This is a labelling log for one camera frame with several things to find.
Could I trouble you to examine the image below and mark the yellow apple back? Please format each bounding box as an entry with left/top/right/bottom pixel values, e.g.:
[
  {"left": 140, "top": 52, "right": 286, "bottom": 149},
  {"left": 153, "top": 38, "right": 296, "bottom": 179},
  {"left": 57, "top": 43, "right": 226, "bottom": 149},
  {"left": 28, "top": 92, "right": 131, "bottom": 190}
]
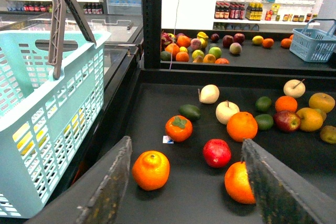
[{"left": 308, "top": 92, "right": 335, "bottom": 113}]

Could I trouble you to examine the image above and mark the brown kiwi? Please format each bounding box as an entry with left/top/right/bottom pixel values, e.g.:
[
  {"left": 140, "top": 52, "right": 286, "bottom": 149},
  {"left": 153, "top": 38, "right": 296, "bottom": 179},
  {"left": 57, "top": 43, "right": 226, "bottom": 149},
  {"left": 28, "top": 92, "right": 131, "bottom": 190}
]
[{"left": 320, "top": 125, "right": 336, "bottom": 144}]

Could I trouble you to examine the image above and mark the turquoise plastic shopping basket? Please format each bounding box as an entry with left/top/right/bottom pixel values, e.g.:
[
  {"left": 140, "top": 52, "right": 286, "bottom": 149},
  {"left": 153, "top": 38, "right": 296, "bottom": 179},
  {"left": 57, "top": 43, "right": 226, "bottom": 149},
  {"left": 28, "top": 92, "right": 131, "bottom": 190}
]
[{"left": 1, "top": 30, "right": 110, "bottom": 218}]

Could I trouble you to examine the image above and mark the white pear with stem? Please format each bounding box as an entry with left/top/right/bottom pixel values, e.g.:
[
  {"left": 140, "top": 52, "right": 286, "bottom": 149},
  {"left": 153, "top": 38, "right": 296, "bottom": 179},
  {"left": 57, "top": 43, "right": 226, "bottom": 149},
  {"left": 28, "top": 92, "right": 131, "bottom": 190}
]
[{"left": 283, "top": 79, "right": 306, "bottom": 98}]

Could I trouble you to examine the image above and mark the red pomegranate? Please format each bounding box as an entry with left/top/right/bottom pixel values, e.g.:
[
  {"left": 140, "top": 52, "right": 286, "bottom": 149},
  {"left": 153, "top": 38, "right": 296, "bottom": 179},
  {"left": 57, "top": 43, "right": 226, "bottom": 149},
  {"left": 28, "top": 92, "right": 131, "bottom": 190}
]
[{"left": 203, "top": 138, "right": 232, "bottom": 168}]

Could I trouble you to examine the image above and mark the grey basket handle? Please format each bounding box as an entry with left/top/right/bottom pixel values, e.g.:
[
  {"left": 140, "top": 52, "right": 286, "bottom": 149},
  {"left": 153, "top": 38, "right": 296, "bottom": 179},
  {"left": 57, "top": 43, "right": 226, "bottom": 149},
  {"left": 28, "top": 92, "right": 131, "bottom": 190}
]
[{"left": 48, "top": 0, "right": 96, "bottom": 80}]

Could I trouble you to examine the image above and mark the white pear tilted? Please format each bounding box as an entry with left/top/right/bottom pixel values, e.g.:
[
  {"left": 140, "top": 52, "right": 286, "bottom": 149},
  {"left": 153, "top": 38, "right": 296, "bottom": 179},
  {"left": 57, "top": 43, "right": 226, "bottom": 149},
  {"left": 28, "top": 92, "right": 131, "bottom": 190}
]
[{"left": 198, "top": 84, "right": 220, "bottom": 104}]

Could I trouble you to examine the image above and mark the bumpy orange tangerine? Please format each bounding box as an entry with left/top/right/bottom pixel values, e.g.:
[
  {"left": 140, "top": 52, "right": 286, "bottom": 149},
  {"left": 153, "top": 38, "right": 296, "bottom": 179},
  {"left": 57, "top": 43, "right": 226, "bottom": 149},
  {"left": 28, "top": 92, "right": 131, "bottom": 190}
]
[{"left": 132, "top": 150, "right": 170, "bottom": 191}]

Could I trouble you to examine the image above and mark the yellow apple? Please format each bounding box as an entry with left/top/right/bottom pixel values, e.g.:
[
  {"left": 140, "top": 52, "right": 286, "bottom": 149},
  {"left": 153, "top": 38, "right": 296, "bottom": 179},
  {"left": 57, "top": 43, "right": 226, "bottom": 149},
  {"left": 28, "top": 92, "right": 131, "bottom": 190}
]
[
  {"left": 296, "top": 108, "right": 323, "bottom": 132},
  {"left": 308, "top": 92, "right": 335, "bottom": 113}
]

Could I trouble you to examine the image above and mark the yellow lemon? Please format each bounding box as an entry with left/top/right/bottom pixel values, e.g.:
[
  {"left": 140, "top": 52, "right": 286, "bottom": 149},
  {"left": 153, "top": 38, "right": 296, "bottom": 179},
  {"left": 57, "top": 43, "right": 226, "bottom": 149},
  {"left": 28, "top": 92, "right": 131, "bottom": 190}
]
[{"left": 12, "top": 108, "right": 86, "bottom": 156}]

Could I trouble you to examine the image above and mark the round orange middle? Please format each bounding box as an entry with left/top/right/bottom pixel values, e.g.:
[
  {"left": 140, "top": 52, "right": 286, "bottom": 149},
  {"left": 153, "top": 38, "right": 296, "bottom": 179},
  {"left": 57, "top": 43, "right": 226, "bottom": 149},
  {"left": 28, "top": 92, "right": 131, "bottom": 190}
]
[{"left": 226, "top": 112, "right": 258, "bottom": 142}]

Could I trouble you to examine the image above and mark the far red apple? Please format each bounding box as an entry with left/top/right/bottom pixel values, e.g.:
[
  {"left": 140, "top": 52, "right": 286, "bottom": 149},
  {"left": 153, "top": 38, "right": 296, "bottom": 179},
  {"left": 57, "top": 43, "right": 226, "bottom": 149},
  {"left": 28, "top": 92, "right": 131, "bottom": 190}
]
[{"left": 234, "top": 33, "right": 245, "bottom": 44}]

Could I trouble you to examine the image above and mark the small blue basket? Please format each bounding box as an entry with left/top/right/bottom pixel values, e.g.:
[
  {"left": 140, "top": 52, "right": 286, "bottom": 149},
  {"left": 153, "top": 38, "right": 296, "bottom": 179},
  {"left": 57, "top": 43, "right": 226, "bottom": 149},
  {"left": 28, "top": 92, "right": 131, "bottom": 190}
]
[{"left": 289, "top": 18, "right": 335, "bottom": 63}]

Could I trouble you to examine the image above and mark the white pear front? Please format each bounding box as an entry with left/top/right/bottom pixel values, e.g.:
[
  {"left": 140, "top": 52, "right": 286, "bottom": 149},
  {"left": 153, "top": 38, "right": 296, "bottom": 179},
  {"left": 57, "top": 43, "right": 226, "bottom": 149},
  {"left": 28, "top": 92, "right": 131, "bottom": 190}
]
[{"left": 215, "top": 101, "right": 240, "bottom": 125}]

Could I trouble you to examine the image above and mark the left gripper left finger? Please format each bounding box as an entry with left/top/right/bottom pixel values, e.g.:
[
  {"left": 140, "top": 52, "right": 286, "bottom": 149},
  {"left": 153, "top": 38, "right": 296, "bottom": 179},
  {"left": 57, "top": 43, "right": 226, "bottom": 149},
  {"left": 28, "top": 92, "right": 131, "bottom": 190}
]
[{"left": 75, "top": 136, "right": 132, "bottom": 223}]

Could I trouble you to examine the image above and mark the far lemon on shelf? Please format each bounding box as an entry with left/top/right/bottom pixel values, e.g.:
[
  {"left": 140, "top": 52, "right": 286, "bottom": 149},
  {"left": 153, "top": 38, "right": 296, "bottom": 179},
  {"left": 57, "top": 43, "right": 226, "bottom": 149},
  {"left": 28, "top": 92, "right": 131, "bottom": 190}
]
[{"left": 252, "top": 35, "right": 264, "bottom": 46}]

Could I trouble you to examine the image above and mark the white price label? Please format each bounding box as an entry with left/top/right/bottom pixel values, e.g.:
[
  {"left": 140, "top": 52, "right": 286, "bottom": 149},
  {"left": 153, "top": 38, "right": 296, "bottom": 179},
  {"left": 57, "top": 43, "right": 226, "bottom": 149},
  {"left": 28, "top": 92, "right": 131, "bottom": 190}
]
[{"left": 162, "top": 135, "right": 174, "bottom": 144}]

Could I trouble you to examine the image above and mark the small orange back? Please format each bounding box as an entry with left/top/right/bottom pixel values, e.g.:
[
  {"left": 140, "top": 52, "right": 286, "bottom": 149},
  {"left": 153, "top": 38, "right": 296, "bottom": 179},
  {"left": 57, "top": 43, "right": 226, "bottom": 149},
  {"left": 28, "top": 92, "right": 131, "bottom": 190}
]
[{"left": 275, "top": 95, "right": 298, "bottom": 112}]

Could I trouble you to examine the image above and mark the far peach on shelf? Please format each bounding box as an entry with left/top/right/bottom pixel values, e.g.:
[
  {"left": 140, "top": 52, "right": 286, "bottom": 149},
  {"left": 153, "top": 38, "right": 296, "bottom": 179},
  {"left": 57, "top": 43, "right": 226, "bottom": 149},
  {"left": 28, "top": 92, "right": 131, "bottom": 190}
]
[{"left": 229, "top": 42, "right": 242, "bottom": 55}]

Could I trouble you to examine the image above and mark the large orange front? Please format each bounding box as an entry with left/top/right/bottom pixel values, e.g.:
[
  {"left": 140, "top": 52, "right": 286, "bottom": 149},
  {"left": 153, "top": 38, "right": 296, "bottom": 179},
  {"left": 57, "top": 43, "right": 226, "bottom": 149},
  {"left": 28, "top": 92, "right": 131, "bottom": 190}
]
[{"left": 224, "top": 162, "right": 256, "bottom": 205}]

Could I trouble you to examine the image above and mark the black shelf upright post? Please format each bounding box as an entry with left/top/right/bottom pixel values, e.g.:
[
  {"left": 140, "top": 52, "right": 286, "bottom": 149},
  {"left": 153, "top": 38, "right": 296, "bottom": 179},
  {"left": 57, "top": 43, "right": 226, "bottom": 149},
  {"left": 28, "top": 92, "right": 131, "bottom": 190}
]
[{"left": 142, "top": 0, "right": 162, "bottom": 69}]

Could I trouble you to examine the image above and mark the far orange right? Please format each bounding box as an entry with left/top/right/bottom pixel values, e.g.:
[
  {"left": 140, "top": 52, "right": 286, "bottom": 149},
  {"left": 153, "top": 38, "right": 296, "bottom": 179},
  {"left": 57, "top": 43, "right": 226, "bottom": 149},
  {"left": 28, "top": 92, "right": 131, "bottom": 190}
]
[{"left": 262, "top": 38, "right": 274, "bottom": 48}]

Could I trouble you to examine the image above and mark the dark green avocado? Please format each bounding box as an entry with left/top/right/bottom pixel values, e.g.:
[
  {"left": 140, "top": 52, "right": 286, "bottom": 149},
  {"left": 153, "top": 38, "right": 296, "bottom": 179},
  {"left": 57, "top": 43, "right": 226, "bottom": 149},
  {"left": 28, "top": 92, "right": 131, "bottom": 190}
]
[{"left": 179, "top": 104, "right": 201, "bottom": 122}]

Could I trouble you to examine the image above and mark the yellow apple front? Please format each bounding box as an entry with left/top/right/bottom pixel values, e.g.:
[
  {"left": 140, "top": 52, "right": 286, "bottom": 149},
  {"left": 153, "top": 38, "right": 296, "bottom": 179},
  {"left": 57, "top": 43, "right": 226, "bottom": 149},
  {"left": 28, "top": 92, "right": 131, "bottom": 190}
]
[{"left": 296, "top": 108, "right": 323, "bottom": 132}]

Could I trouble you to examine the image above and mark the green lime lower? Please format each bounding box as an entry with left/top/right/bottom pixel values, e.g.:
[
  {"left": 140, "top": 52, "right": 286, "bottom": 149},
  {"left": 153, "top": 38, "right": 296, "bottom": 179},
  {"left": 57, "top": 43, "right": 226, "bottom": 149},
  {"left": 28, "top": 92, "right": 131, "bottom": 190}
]
[{"left": 255, "top": 114, "right": 274, "bottom": 131}]

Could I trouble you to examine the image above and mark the green lime upper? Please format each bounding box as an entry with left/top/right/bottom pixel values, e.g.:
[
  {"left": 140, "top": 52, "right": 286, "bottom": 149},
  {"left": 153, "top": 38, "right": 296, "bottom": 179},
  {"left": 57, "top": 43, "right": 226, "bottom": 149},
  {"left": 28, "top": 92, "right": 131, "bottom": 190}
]
[{"left": 255, "top": 96, "right": 272, "bottom": 112}]

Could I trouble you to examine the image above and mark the orange persimmon green calyx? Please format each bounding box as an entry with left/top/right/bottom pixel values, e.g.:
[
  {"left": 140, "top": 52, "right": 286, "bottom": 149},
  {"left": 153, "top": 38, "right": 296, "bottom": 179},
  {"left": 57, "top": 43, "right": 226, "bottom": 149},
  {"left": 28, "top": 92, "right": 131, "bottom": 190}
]
[{"left": 165, "top": 115, "right": 193, "bottom": 143}]

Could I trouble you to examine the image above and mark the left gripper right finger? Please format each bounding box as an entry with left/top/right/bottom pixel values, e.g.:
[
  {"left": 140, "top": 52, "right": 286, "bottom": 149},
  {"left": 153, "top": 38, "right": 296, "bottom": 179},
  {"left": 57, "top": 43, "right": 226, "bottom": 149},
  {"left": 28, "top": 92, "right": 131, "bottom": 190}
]
[{"left": 241, "top": 139, "right": 335, "bottom": 223}]

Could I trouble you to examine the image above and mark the green lime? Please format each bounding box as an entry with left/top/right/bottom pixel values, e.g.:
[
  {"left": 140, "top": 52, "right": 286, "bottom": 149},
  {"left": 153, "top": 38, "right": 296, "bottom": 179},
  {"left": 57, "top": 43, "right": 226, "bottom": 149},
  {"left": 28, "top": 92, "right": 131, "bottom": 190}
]
[
  {"left": 255, "top": 114, "right": 274, "bottom": 131},
  {"left": 255, "top": 96, "right": 272, "bottom": 112}
]

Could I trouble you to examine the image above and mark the far dark apple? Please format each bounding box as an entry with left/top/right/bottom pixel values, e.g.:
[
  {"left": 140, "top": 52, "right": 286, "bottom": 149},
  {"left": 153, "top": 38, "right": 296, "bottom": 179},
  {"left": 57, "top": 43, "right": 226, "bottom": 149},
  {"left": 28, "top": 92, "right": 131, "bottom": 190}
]
[{"left": 222, "top": 35, "right": 234, "bottom": 48}]

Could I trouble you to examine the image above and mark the red apple on shelf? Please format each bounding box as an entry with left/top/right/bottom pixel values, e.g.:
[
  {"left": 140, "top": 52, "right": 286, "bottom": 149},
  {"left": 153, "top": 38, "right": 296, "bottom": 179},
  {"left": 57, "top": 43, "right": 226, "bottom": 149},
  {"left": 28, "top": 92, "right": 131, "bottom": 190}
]
[{"left": 273, "top": 110, "right": 301, "bottom": 133}]

